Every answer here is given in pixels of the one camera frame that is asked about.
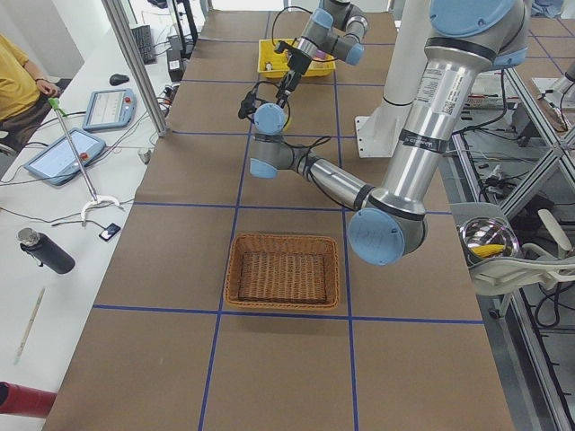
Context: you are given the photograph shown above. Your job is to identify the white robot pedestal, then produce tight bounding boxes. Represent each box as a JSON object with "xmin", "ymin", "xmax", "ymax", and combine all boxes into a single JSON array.
[{"xmin": 356, "ymin": 0, "xmax": 431, "ymax": 158}]

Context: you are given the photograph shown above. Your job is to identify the aluminium frame post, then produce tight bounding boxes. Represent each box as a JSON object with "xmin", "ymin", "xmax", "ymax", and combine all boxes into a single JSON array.
[{"xmin": 102, "ymin": 0, "xmax": 168, "ymax": 137}]

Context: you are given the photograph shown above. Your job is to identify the far teach pendant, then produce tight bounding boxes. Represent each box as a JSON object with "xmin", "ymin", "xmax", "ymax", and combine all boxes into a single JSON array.
[{"xmin": 83, "ymin": 88, "xmax": 137, "ymax": 132}]

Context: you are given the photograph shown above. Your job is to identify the small black device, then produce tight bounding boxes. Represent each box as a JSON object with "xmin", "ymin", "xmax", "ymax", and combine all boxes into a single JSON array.
[{"xmin": 99, "ymin": 223, "xmax": 121, "ymax": 242}]

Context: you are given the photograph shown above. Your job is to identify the yellow plastic basket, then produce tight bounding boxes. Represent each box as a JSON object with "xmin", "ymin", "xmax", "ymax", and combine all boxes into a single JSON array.
[{"xmin": 257, "ymin": 38, "xmax": 336, "ymax": 79}]

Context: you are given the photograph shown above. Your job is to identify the near teach pendant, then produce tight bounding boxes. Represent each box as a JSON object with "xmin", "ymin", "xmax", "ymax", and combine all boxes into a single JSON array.
[{"xmin": 24, "ymin": 128, "xmax": 105, "ymax": 186}]

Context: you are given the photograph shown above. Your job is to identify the person in yellow shirt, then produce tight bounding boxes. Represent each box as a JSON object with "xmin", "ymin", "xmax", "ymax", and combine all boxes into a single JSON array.
[{"xmin": 1, "ymin": 35, "xmax": 62, "ymax": 153}]

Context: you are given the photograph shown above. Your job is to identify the black computer mouse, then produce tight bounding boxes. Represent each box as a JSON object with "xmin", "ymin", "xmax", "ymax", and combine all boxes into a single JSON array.
[{"xmin": 109, "ymin": 74, "xmax": 129, "ymax": 86}]

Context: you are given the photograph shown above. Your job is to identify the black keyboard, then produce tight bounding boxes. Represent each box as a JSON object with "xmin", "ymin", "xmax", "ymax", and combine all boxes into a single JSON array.
[{"xmin": 131, "ymin": 25, "xmax": 156, "ymax": 65}]

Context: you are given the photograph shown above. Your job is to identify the red cylinder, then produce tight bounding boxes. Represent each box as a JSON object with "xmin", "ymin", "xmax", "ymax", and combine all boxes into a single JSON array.
[{"xmin": 1, "ymin": 382, "xmax": 57, "ymax": 418}]

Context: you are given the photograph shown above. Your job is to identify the pot with corn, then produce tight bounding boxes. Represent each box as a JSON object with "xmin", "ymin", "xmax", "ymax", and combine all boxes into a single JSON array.
[{"xmin": 458, "ymin": 216, "xmax": 520, "ymax": 266}]

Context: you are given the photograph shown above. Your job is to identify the teach pendant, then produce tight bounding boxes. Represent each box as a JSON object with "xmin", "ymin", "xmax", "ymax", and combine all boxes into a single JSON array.
[
  {"xmin": 24, "ymin": 128, "xmax": 105, "ymax": 186},
  {"xmin": 83, "ymin": 88, "xmax": 137, "ymax": 132}
]

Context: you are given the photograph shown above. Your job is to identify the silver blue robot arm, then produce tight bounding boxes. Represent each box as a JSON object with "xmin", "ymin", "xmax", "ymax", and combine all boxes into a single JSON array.
[
  {"xmin": 285, "ymin": 1, "xmax": 369, "ymax": 82},
  {"xmin": 238, "ymin": 1, "xmax": 531, "ymax": 266}
]

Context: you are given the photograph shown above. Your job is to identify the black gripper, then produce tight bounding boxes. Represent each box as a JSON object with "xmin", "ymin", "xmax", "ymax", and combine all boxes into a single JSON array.
[{"xmin": 276, "ymin": 47, "xmax": 311, "ymax": 108}]

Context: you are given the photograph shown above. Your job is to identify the brown wicker basket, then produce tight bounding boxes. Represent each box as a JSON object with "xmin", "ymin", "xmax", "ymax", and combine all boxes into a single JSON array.
[{"xmin": 224, "ymin": 233, "xmax": 340, "ymax": 311}]

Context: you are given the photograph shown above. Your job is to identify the black water bottle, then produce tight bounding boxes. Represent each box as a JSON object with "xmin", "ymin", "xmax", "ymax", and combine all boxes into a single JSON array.
[{"xmin": 17, "ymin": 227, "xmax": 75, "ymax": 274}]

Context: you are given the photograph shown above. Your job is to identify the reacher grabber stick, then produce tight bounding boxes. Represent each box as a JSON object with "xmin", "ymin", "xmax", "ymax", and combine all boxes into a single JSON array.
[{"xmin": 49, "ymin": 97, "xmax": 122, "ymax": 225}]

